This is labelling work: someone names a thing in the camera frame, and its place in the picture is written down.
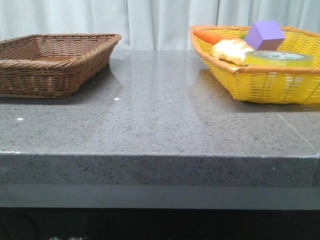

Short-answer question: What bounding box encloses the yellow woven basket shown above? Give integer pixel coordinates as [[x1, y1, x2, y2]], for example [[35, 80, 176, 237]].
[[189, 25, 320, 104]]

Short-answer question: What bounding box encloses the white curtain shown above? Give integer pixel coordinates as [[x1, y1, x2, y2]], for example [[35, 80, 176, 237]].
[[0, 0, 320, 51]]

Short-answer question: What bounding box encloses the yellow clear tape roll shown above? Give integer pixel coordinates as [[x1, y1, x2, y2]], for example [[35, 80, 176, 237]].
[[243, 50, 314, 67]]

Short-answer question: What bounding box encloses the bread roll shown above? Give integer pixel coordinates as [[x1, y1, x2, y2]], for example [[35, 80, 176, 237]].
[[210, 38, 255, 66]]

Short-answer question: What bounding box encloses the orange toy carrot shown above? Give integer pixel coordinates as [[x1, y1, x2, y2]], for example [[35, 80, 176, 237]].
[[193, 29, 239, 45]]

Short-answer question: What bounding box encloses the brown wicker basket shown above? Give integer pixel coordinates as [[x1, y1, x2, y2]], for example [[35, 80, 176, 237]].
[[0, 33, 122, 99]]

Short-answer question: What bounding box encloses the purple cube block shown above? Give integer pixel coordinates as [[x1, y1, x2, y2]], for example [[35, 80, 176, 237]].
[[244, 20, 286, 51]]

